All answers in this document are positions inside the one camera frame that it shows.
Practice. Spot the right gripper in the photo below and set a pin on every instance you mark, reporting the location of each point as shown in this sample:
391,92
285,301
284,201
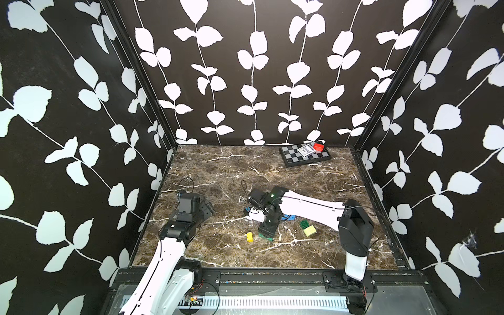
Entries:
264,231

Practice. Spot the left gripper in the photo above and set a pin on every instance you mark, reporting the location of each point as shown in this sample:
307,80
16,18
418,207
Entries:
206,207

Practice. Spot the long blue lego brick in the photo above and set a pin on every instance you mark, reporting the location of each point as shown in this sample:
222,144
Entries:
288,217

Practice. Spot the yellow lego brick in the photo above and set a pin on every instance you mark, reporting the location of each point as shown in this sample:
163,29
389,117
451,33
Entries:
249,236

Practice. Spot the long green lego brick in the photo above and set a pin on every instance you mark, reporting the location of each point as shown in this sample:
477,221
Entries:
266,238

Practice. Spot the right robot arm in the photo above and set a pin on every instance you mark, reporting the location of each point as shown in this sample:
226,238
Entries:
348,218

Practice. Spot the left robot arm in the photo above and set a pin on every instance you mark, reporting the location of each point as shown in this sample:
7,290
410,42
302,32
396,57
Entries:
169,275

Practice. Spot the dark green lego brick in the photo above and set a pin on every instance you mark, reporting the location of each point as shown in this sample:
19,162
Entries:
304,224

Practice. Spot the cream lego brick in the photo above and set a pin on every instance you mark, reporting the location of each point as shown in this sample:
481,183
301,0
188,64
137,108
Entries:
309,231

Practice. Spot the black white chessboard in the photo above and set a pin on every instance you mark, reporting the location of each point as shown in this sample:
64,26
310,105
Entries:
292,158

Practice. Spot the playing card deck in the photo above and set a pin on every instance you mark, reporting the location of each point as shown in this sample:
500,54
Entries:
306,150

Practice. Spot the red block on chessboard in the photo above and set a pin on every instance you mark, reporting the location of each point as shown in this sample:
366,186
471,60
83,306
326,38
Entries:
318,147

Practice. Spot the white perforated strip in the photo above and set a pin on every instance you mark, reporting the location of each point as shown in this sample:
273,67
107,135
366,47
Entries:
324,303

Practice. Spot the black mounting rail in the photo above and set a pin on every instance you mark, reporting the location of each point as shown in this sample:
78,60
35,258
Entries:
333,280

